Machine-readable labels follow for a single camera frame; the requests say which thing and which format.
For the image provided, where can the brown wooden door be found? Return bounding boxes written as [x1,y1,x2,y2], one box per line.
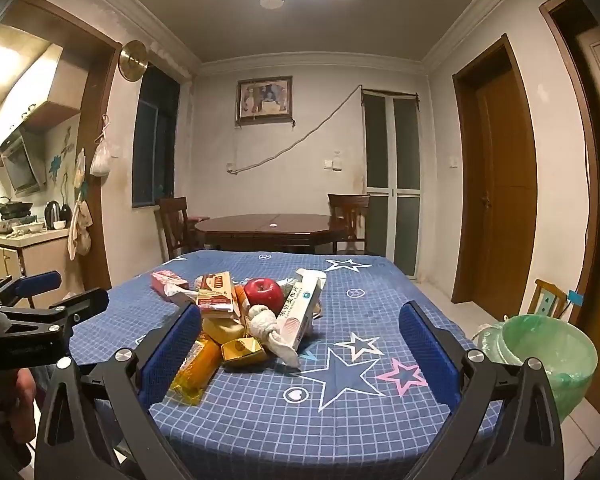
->
[452,34,538,318]

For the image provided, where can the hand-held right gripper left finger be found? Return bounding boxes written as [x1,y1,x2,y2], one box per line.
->
[34,302,203,480]

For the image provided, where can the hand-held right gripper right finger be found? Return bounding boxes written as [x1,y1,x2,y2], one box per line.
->
[399,301,566,480]

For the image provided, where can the person's left hand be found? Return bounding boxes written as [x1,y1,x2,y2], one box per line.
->
[0,367,38,456]

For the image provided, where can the hanging beige cloth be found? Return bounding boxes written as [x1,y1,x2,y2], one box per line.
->
[67,200,93,261]

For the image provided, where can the orange yellow plastic packet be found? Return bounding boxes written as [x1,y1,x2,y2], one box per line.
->
[170,335,223,406]

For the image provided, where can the blue star-print tablecloth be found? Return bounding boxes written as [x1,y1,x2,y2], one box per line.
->
[62,250,503,480]

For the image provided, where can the red and white carton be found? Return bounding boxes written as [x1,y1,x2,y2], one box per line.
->
[196,272,241,318]

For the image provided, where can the dark round wooden table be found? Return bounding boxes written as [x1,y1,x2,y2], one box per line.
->
[195,213,348,253]

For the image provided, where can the hanging white plastic bag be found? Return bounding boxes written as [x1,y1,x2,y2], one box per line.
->
[90,115,112,177]

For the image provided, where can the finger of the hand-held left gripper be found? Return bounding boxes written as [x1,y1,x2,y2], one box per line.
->
[0,271,62,306]
[0,288,110,333]

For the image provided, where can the gold round wall plate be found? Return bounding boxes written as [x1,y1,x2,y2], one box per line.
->
[118,40,148,82]

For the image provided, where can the twisted white tissue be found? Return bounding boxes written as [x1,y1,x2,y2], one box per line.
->
[247,305,301,368]

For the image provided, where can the range hood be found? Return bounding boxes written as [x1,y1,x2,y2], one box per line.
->
[0,127,46,196]

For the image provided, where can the thin wall cable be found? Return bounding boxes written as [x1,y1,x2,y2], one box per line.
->
[227,85,363,176]

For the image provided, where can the dark wooden chair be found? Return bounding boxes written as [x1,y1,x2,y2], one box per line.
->
[327,193,371,255]
[155,196,201,261]

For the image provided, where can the gold foil wrapper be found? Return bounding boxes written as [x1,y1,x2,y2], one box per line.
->
[221,337,268,368]

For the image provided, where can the red apple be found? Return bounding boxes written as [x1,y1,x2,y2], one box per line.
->
[243,277,285,313]

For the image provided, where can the steel electric kettle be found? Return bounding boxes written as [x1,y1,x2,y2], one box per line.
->
[44,200,63,231]

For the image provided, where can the trash bin with green bag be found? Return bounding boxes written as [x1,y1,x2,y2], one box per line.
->
[472,314,599,423]

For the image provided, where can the pink snack packet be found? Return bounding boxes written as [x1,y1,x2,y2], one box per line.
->
[150,270,191,303]

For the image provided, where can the framed wall picture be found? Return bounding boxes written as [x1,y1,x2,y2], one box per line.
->
[235,76,293,126]

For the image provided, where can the dark window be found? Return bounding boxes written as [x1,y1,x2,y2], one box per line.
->
[131,62,181,208]

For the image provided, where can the yellow wrapped block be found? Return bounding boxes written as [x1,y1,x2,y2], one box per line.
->
[202,315,246,346]

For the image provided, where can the beige kitchen cabinet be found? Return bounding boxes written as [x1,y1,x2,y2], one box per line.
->
[0,230,76,306]

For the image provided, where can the small light wooden chair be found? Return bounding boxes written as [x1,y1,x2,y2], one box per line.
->
[527,279,571,321]

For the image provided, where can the white frosted glass door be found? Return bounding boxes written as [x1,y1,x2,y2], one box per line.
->
[361,91,422,278]

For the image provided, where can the brown kitchen doorway frame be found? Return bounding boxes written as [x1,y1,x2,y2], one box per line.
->
[15,0,123,291]

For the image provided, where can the long white medicine box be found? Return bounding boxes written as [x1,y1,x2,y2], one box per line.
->
[275,268,328,353]

